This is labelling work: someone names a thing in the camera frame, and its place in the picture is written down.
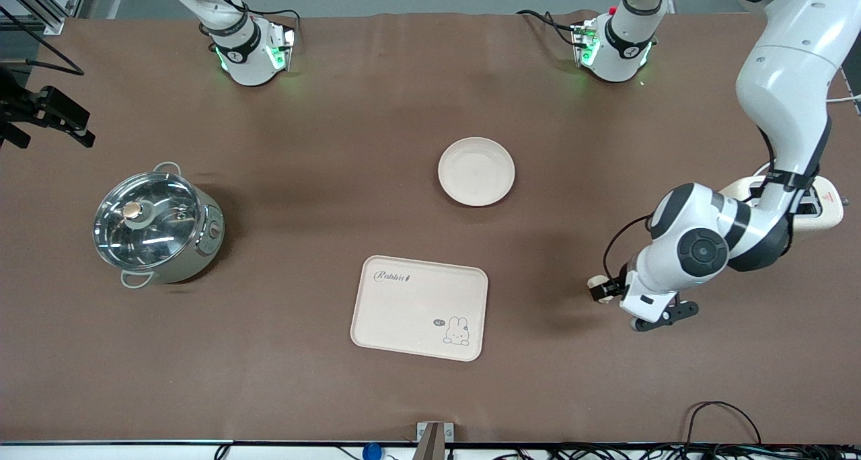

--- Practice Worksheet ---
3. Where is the round cream plate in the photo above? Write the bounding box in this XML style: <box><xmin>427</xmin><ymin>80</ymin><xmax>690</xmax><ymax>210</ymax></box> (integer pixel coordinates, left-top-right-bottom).
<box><xmin>438</xmin><ymin>137</ymin><xmax>516</xmax><ymax>207</ymax></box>

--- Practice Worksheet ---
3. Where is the brown table cover sheet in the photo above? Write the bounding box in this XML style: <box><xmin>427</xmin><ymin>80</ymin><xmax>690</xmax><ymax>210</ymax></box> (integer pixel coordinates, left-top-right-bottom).
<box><xmin>0</xmin><ymin>11</ymin><xmax>861</xmax><ymax>445</ymax></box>

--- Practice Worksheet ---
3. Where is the glass pot lid with knob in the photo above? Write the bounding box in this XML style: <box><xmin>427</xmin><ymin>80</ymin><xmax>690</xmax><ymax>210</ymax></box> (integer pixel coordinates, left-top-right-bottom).
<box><xmin>93</xmin><ymin>171</ymin><xmax>205</xmax><ymax>271</ymax></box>

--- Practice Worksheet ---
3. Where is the cream rabbit print tray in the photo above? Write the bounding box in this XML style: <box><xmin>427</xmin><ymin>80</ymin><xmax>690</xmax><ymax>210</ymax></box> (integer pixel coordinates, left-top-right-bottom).
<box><xmin>350</xmin><ymin>255</ymin><xmax>489</xmax><ymax>362</ymax></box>

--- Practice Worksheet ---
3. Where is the cream two-slot toaster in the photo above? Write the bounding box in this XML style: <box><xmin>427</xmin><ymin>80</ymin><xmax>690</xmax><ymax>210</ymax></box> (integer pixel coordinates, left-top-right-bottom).
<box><xmin>717</xmin><ymin>175</ymin><xmax>846</xmax><ymax>235</ymax></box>

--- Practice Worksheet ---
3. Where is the black looped cable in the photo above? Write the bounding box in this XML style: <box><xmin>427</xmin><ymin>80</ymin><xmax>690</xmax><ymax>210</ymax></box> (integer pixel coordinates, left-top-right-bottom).
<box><xmin>685</xmin><ymin>400</ymin><xmax>763</xmax><ymax>447</ymax></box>

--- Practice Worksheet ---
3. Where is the steel pot with grey handles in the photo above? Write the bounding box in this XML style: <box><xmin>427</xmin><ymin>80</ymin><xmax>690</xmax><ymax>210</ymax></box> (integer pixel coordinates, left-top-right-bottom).
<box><xmin>93</xmin><ymin>162</ymin><xmax>225</xmax><ymax>290</ymax></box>

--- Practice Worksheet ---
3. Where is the black cable bundle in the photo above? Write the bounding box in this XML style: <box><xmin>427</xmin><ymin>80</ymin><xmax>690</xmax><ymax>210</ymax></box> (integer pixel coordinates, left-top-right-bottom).
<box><xmin>471</xmin><ymin>443</ymin><xmax>861</xmax><ymax>460</ymax></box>

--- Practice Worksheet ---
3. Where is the grey metal table bracket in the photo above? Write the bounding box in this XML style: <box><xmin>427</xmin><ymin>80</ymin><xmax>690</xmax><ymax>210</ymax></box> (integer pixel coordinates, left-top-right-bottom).
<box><xmin>415</xmin><ymin>421</ymin><xmax>455</xmax><ymax>460</ymax></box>

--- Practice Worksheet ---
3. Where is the black arm base cable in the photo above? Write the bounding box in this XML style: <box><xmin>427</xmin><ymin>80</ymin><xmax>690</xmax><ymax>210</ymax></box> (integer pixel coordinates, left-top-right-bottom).
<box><xmin>229</xmin><ymin>0</ymin><xmax>302</xmax><ymax>40</ymax></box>
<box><xmin>517</xmin><ymin>8</ymin><xmax>581</xmax><ymax>49</ymax></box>

